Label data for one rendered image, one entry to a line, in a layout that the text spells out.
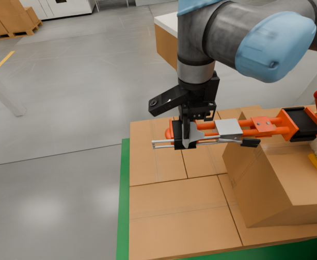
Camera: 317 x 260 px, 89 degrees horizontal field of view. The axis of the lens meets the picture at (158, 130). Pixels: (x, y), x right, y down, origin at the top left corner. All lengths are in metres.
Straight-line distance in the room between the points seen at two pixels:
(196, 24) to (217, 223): 1.00
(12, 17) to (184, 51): 6.62
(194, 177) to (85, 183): 1.20
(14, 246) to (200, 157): 1.75
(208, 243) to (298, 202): 0.56
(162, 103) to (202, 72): 0.12
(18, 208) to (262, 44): 2.24
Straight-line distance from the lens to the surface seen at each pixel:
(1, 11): 6.92
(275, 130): 0.58
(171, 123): 0.51
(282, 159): 0.72
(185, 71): 0.34
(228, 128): 0.53
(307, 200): 0.68
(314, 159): 0.76
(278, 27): 0.24
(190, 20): 0.30
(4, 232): 2.23
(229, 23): 0.26
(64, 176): 2.12
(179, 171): 1.17
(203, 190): 1.14
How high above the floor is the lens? 1.60
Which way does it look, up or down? 50 degrees down
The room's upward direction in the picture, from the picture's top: 7 degrees counter-clockwise
